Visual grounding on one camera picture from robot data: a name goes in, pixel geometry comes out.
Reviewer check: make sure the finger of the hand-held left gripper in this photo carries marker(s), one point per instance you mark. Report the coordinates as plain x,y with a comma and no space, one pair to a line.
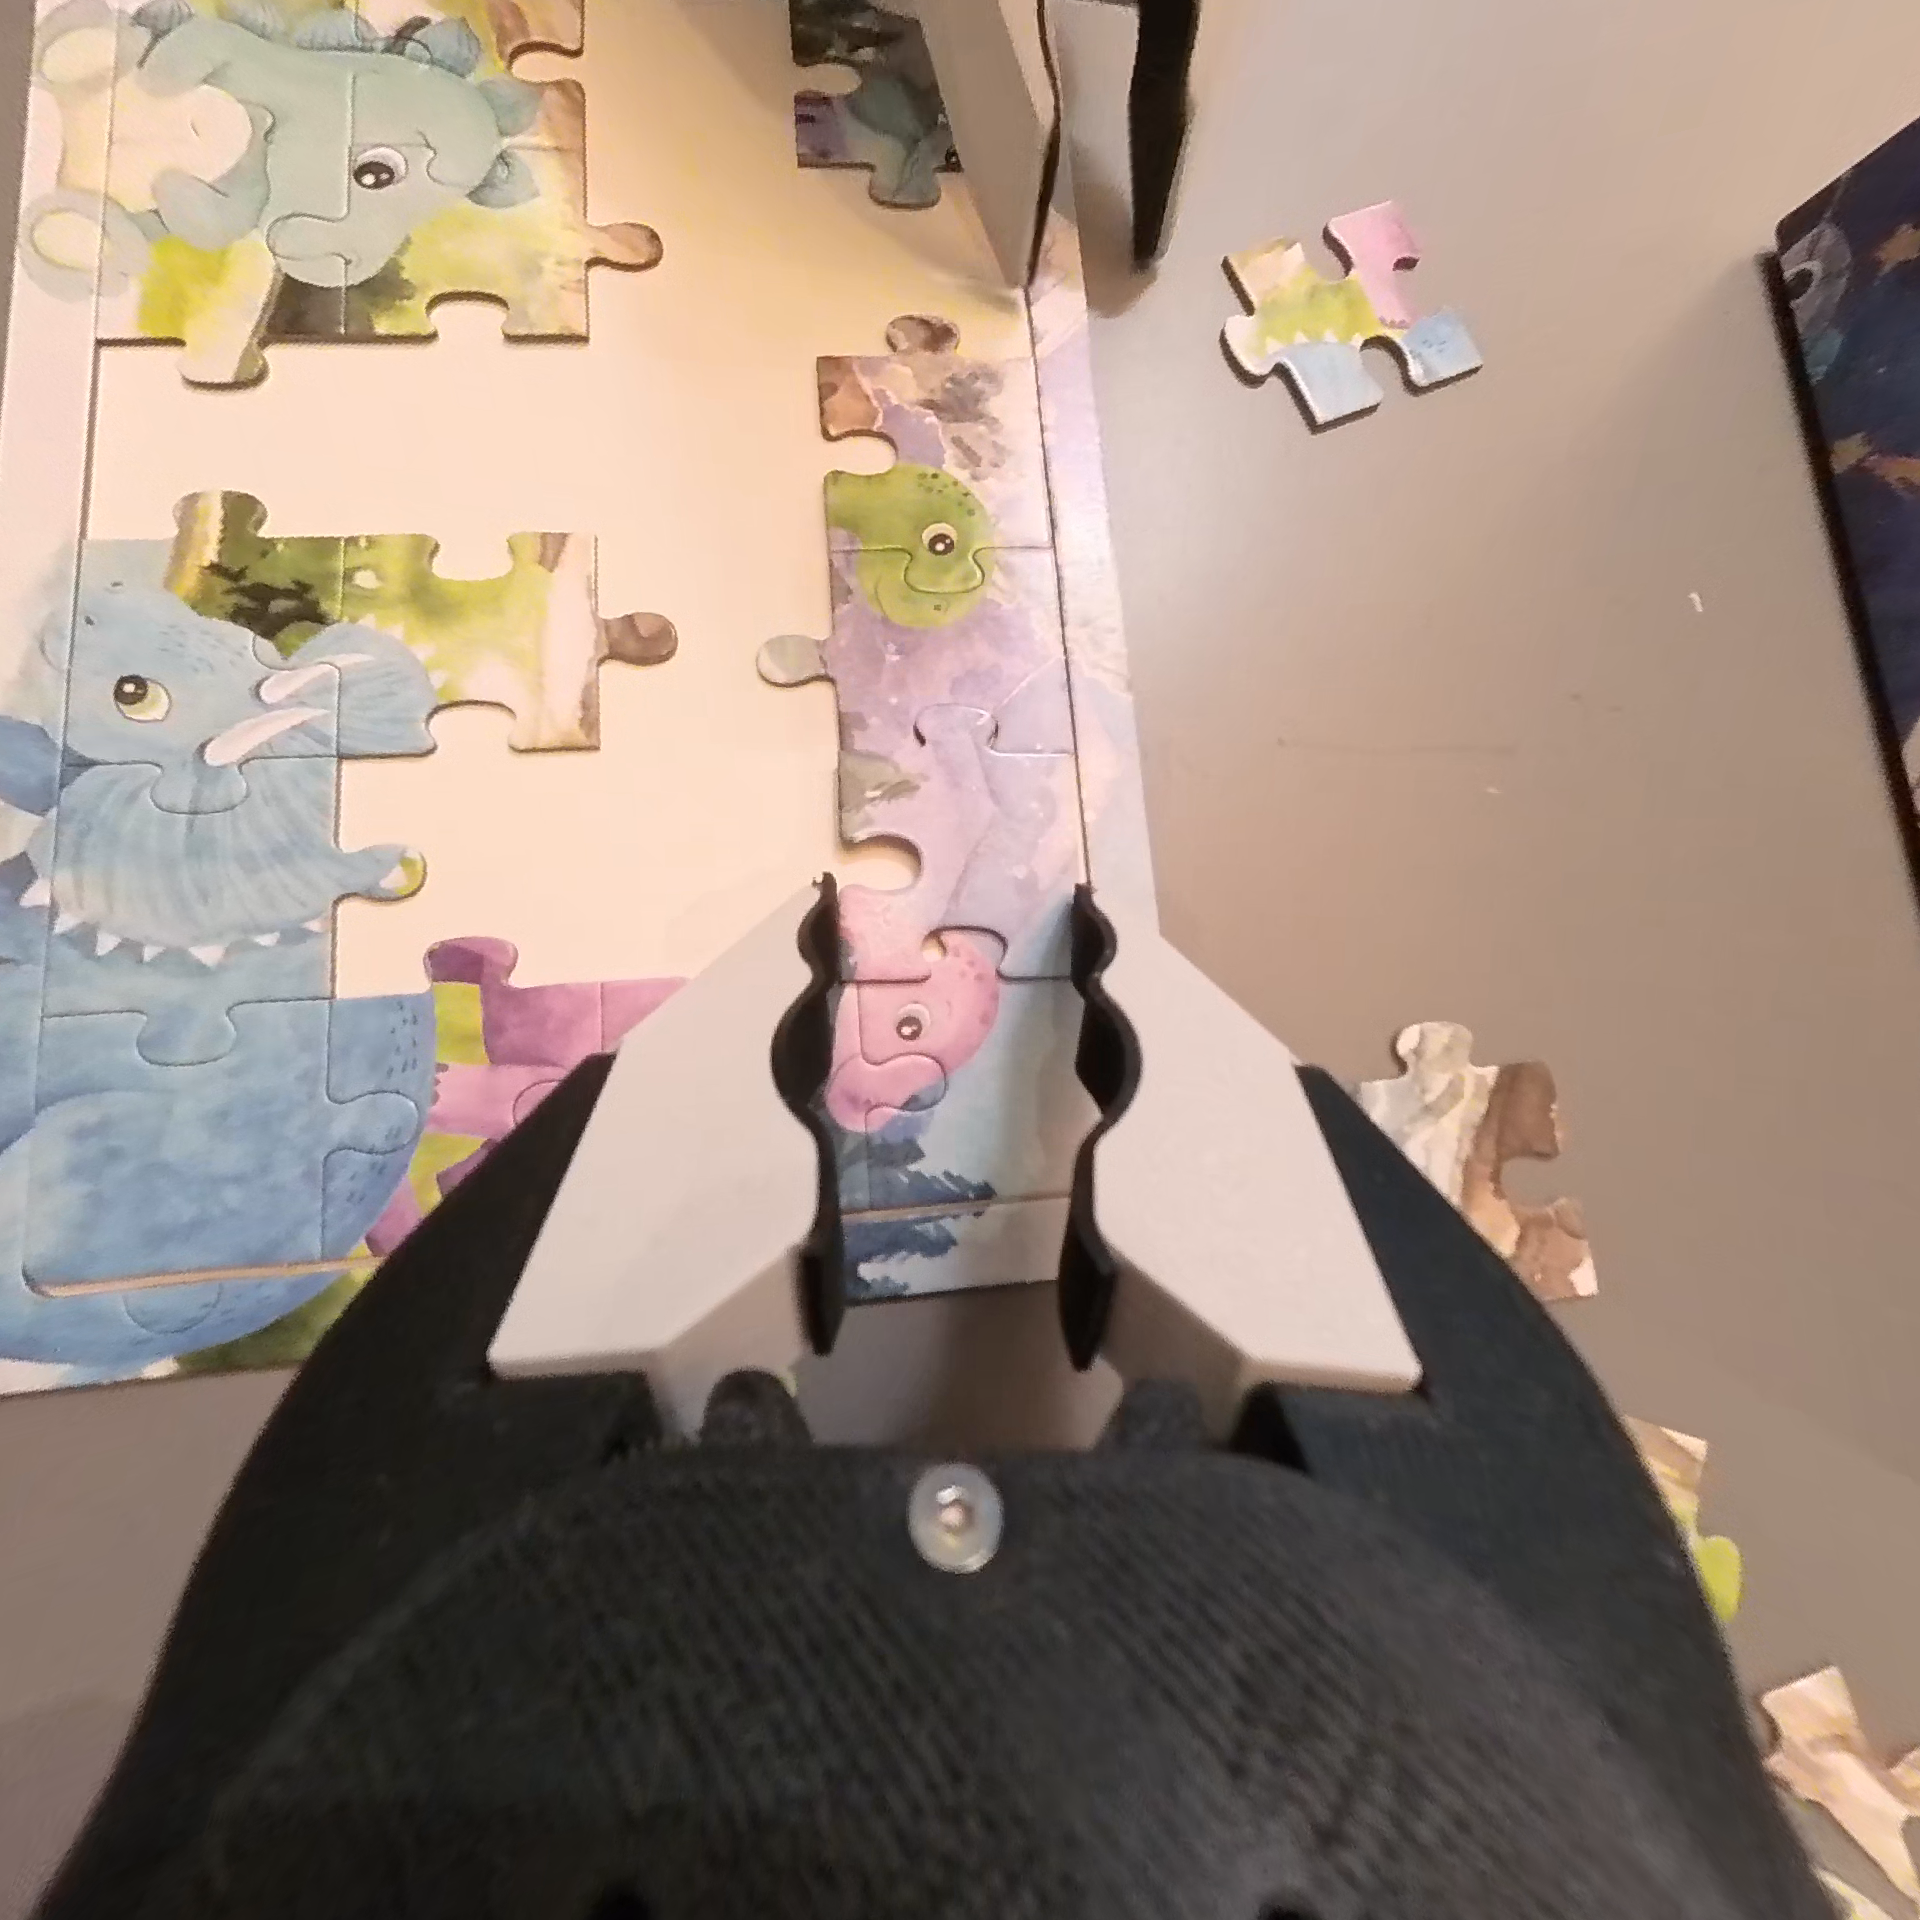
1004,120
1161,120

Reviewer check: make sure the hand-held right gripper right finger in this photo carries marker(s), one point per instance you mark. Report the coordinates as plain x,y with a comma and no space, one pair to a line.
1260,1214

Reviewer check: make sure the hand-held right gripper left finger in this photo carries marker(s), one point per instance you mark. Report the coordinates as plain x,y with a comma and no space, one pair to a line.
661,1201

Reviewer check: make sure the purple dinosaur body puzzle piece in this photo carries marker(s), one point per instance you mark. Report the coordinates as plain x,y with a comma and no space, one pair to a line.
646,1005

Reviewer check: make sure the purple blue green puzzle piece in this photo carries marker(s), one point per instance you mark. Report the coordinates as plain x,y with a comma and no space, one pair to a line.
495,1021

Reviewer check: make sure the pink dinosaur head puzzle piece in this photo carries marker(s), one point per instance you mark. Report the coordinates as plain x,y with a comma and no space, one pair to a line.
915,1037

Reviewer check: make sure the pastel purple pink puzzle piece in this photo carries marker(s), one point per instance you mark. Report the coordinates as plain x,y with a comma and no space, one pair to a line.
990,840

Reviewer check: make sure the dinosaur puzzle tray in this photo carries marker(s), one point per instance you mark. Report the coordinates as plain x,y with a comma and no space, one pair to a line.
675,451

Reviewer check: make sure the teal dinosaur puzzle piece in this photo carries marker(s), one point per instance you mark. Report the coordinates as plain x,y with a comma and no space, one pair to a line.
495,225

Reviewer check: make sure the blue white puzzle piece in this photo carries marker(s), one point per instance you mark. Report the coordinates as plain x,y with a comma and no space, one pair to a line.
181,885

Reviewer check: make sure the blue triceratops head puzzle piece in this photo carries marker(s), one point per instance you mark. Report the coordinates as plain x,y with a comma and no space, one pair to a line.
135,675

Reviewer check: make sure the pale blue purple puzzle piece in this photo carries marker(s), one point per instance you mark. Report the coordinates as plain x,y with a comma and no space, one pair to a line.
886,120

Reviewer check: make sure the brown grey puzzle piece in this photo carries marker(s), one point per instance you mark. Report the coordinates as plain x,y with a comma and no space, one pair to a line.
1485,1155

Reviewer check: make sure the pink yellow blue puzzle piece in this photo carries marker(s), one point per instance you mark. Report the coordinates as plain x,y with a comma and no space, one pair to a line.
1336,317

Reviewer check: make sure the green dinosaur head puzzle piece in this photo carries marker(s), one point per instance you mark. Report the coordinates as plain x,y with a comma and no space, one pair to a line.
886,390

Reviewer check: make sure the blue dinosaur body puzzle piece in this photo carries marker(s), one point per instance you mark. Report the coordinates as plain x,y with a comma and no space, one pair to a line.
196,1141

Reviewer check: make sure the green yellow puzzle piece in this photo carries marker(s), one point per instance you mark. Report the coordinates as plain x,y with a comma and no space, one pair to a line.
1704,1559

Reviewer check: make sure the illustrated puzzle box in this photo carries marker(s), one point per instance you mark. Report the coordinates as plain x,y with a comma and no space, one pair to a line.
1862,451

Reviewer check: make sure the peach purple puzzle piece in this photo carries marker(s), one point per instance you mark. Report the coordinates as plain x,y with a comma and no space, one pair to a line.
1846,1769

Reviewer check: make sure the pale blue yellow puzzle piece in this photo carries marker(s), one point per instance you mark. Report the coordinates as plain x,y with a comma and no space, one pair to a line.
166,196

